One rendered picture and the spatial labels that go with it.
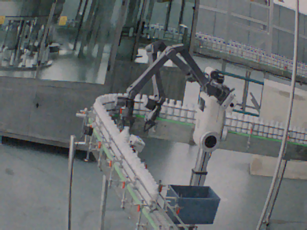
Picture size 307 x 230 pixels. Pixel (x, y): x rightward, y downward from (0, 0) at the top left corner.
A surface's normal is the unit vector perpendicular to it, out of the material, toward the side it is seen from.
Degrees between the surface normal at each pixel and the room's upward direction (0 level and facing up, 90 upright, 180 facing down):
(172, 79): 90
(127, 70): 90
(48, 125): 90
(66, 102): 90
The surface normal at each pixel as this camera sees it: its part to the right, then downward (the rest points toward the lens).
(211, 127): 0.18, 0.42
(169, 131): -0.09, 0.19
